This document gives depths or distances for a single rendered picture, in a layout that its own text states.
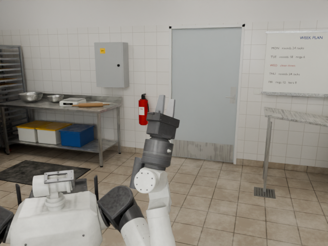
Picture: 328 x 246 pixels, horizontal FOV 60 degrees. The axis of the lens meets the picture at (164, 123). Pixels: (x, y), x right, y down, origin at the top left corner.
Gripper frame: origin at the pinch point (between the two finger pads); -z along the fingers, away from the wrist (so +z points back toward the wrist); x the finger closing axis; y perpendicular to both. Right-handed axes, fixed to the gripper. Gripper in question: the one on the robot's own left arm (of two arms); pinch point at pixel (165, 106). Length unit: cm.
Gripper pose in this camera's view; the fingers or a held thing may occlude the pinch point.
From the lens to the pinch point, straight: 88.1
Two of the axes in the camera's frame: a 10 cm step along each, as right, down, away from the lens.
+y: -7.3, -0.4, 6.9
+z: -1.7, 9.8, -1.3
